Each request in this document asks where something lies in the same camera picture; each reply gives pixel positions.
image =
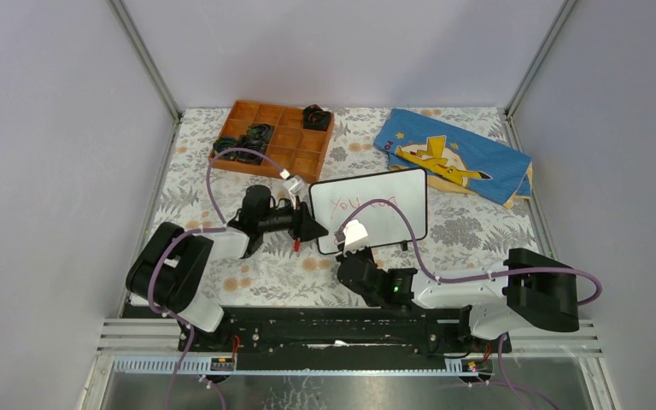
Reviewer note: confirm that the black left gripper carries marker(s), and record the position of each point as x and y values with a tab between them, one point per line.
303	225

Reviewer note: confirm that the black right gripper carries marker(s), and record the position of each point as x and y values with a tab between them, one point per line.
366	250

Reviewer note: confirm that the white whiteboard black frame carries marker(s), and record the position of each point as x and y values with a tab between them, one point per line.
392	206

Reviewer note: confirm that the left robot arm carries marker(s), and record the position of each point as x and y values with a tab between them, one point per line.
168	271

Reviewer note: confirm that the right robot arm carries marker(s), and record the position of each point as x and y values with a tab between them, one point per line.
525	290

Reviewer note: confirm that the wooden compartment tray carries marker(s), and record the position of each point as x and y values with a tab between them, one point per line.
295	138

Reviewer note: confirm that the floral tablecloth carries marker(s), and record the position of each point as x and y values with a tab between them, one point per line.
464	230

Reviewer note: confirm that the blue pikachu cloth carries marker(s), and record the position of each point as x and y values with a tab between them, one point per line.
455	159

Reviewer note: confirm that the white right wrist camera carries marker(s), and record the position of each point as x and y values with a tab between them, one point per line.
352	237

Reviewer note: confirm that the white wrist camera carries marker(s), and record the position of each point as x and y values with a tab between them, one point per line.
294	185
352	237

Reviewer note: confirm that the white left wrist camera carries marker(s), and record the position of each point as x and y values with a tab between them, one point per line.
294	185

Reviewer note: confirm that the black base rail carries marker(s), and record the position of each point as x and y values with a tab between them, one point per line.
343	339

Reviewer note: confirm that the aluminium frame post left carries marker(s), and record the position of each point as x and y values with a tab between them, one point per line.
129	27

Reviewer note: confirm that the aluminium frame post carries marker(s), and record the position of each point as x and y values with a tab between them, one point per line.
129	27
559	21

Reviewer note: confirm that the aluminium frame post right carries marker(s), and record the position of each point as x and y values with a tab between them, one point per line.
559	21

